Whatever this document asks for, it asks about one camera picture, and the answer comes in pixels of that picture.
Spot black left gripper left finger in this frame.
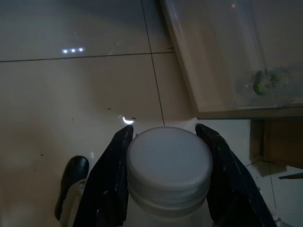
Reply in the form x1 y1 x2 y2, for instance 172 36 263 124
72 124 134 227

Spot small clear bottle white cap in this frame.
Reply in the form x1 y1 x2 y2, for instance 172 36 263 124
126 126 214 227

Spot wooden cabinet base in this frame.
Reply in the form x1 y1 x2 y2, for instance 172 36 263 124
250 119 303 170

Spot robot left leg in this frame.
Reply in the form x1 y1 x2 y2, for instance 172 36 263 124
54 155 90 227

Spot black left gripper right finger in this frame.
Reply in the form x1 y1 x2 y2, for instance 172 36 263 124
195 122 277 227

